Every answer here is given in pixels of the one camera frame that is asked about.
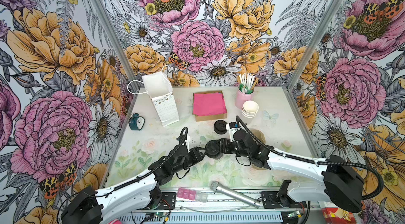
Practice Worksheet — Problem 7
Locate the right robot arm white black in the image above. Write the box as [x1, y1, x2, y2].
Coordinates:
[219, 116, 385, 213]

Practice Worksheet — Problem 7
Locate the pink napkin stack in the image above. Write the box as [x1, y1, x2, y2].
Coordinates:
[193, 92, 227, 116]

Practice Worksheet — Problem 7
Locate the pink straw holder cup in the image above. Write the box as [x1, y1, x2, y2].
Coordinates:
[235, 89, 254, 110]

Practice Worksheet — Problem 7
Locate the brown pulp cup carrier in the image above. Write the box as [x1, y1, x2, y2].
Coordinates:
[251, 129, 266, 144]

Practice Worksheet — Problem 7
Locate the teal alarm clock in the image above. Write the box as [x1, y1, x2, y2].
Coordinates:
[128, 113, 145, 131]

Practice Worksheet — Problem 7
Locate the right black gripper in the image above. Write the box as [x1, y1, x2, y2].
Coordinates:
[213, 138, 251, 158]

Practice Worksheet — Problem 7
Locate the pink plastic clip box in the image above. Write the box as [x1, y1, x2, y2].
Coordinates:
[177, 188, 208, 203]

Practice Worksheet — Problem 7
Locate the stack of white paper cups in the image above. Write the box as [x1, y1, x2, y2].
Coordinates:
[242, 100, 259, 124]

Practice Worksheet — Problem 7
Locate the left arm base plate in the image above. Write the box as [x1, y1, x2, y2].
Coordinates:
[147, 191, 177, 210]

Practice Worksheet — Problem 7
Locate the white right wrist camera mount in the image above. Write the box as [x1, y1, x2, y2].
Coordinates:
[226, 122, 239, 142]

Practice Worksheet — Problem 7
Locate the white paper gift bag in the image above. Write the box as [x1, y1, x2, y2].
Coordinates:
[127, 66, 180, 127]

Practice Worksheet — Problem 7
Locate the black plastic cup lid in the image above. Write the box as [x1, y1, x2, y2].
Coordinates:
[205, 140, 223, 160]

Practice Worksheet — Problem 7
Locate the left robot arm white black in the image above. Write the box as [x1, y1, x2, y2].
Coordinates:
[60, 127, 205, 224]

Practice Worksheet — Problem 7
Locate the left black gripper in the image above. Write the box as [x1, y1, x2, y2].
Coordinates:
[172, 146, 207, 173]

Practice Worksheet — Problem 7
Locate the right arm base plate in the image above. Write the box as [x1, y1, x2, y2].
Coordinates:
[261, 191, 307, 209]

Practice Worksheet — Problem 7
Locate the brown cardboard napkin tray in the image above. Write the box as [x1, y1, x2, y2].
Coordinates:
[194, 91, 227, 122]

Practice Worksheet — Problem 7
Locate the silver microphone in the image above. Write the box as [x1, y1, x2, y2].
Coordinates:
[210, 181, 261, 208]

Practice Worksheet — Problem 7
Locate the bandage box red white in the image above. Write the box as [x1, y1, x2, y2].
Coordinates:
[319, 201, 357, 224]

